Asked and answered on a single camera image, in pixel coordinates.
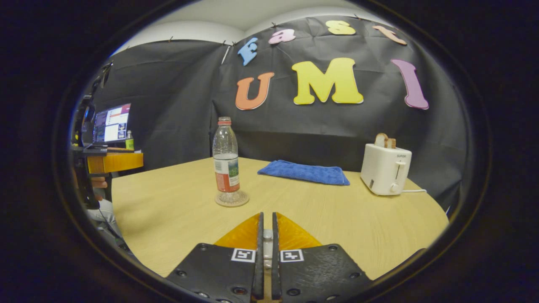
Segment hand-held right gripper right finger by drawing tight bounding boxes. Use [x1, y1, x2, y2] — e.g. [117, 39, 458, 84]
[271, 212, 373, 303]

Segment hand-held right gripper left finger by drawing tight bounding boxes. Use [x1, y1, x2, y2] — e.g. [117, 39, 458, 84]
[165, 212, 264, 303]

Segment clear plastic water bottle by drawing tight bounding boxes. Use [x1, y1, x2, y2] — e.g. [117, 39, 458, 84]
[212, 117, 241, 194]

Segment computer monitor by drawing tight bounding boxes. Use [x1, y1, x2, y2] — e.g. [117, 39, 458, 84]
[92, 103, 132, 144]

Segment person's grey trousers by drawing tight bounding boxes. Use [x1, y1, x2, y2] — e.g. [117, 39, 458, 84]
[85, 199, 123, 249]

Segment blue folded towel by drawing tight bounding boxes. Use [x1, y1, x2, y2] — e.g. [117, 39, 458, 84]
[257, 159, 351, 186]

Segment white toaster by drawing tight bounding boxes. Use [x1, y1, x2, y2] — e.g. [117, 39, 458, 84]
[360, 143, 413, 197]

